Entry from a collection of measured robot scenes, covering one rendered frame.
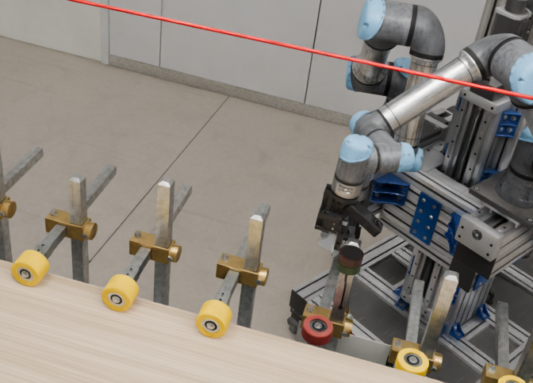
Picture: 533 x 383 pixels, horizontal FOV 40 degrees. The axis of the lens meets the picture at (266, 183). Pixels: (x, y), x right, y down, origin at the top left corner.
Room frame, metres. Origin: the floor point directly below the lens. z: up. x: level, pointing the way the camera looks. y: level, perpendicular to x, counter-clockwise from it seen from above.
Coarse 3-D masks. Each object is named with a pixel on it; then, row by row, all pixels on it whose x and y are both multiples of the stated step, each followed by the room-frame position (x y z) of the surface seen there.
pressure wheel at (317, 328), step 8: (304, 320) 1.38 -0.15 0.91; (312, 320) 1.39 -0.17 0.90; (320, 320) 1.39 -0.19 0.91; (328, 320) 1.39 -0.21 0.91; (304, 328) 1.35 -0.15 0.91; (312, 328) 1.36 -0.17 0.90; (320, 328) 1.36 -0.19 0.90; (328, 328) 1.36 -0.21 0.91; (304, 336) 1.35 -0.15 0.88; (312, 336) 1.33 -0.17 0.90; (320, 336) 1.33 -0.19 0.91; (328, 336) 1.34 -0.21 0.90; (320, 344) 1.33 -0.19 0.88
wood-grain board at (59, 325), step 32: (0, 288) 1.35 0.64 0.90; (32, 288) 1.37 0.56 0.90; (64, 288) 1.39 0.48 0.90; (96, 288) 1.40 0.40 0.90; (0, 320) 1.24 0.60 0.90; (32, 320) 1.26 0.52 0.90; (64, 320) 1.27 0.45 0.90; (96, 320) 1.29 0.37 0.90; (128, 320) 1.30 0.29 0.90; (160, 320) 1.32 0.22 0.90; (192, 320) 1.33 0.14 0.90; (0, 352) 1.15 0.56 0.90; (32, 352) 1.16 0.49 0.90; (64, 352) 1.17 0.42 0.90; (96, 352) 1.19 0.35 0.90; (128, 352) 1.20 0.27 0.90; (160, 352) 1.21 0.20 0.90; (192, 352) 1.23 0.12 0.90; (224, 352) 1.24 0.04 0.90; (256, 352) 1.26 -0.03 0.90; (288, 352) 1.27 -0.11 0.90; (320, 352) 1.28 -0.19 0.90
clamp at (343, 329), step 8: (312, 304) 1.48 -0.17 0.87; (304, 312) 1.45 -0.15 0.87; (312, 312) 1.45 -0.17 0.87; (320, 312) 1.46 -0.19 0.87; (328, 312) 1.46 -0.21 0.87; (344, 320) 1.44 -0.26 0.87; (352, 320) 1.44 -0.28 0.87; (336, 328) 1.42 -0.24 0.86; (344, 328) 1.42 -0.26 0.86; (336, 336) 1.42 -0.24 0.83; (344, 336) 1.41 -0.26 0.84
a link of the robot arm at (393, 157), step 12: (384, 132) 1.63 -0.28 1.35; (384, 144) 1.57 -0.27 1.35; (396, 144) 1.58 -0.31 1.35; (408, 144) 1.59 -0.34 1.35; (384, 156) 1.54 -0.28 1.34; (396, 156) 1.55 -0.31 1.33; (408, 156) 1.56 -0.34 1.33; (384, 168) 1.53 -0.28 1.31; (396, 168) 1.54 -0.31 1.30; (408, 168) 1.56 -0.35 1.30
